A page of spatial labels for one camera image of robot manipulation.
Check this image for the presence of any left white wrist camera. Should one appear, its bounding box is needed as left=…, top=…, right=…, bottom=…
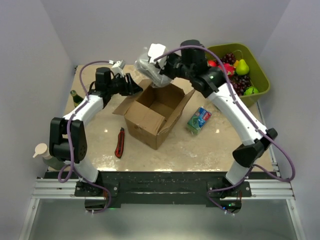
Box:
left=111, top=60, right=126, bottom=77

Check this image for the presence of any green pear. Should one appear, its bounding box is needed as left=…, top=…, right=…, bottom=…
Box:
left=235, top=59, right=250, bottom=76

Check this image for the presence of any purple cable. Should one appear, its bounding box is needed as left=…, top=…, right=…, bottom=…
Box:
left=153, top=46, right=296, bottom=182
left=57, top=59, right=113, bottom=183

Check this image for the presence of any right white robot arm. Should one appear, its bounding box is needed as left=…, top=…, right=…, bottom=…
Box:
left=147, top=39, right=278, bottom=197

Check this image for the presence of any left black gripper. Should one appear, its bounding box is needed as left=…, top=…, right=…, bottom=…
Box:
left=107, top=73, right=143, bottom=97

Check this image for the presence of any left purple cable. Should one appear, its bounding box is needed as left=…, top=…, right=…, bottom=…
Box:
left=57, top=59, right=113, bottom=183

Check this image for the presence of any dark grape bunch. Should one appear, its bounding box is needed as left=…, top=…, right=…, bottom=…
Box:
left=220, top=52, right=236, bottom=65
left=230, top=74, right=252, bottom=97

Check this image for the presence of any lower dark grape bunch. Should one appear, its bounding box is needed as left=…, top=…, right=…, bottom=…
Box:
left=230, top=74, right=252, bottom=97

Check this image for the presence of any purple white wavy packet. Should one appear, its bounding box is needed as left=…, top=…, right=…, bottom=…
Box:
left=134, top=52, right=173, bottom=88

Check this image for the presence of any near green glass bottle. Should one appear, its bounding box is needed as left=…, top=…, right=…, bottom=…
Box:
left=70, top=90, right=84, bottom=108

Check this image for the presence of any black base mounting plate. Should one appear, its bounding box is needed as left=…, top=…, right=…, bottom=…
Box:
left=60, top=171, right=273, bottom=213

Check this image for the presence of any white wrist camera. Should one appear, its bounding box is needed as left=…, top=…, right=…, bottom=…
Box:
left=111, top=60, right=126, bottom=77
left=147, top=43, right=167, bottom=69

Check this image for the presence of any brown cardboard express box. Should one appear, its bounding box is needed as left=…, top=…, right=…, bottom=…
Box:
left=113, top=79, right=195, bottom=150

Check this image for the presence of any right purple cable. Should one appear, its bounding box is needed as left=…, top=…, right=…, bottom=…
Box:
left=153, top=46, right=296, bottom=182

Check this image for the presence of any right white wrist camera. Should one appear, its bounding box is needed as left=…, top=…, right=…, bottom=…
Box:
left=147, top=43, right=167, bottom=69

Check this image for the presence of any red black utility knife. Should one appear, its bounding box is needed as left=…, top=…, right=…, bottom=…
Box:
left=114, top=127, right=125, bottom=159

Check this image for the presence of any upper dark grape bunch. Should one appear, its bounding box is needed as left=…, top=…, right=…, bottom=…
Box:
left=220, top=52, right=236, bottom=65

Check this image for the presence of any red apple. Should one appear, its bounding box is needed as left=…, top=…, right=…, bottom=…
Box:
left=207, top=60, right=218, bottom=67

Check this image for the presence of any green blue tissue pack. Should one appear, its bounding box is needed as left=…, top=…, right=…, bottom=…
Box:
left=186, top=107, right=212, bottom=135

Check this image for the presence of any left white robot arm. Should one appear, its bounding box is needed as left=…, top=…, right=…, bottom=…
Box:
left=49, top=67, right=143, bottom=196

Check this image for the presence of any green round fruit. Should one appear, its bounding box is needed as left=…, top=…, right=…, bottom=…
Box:
left=243, top=86, right=259, bottom=96

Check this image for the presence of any pink dragon fruit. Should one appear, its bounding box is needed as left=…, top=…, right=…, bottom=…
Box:
left=223, top=63, right=236, bottom=77

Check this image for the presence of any green plastic fruit bin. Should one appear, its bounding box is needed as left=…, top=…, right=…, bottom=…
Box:
left=206, top=43, right=270, bottom=107

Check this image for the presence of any beige pump dispenser bottle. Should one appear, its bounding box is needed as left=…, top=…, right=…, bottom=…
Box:
left=32, top=143, right=65, bottom=171

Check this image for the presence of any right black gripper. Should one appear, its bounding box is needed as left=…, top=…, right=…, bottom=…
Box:
left=156, top=51, right=195, bottom=81

